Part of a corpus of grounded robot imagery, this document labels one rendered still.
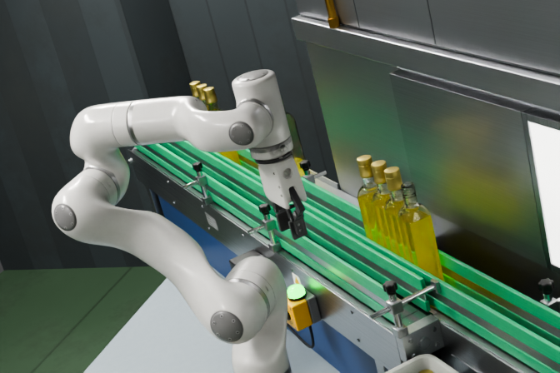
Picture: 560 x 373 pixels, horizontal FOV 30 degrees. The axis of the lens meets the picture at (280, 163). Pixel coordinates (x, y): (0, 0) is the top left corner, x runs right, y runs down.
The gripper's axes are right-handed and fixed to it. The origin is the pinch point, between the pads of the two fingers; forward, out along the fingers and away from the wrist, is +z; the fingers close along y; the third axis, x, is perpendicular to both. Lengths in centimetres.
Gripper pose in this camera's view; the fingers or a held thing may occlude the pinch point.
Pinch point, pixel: (291, 224)
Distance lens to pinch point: 206.8
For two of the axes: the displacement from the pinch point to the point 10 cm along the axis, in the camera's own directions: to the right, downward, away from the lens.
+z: 2.3, 9.0, 3.6
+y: -4.5, -2.3, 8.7
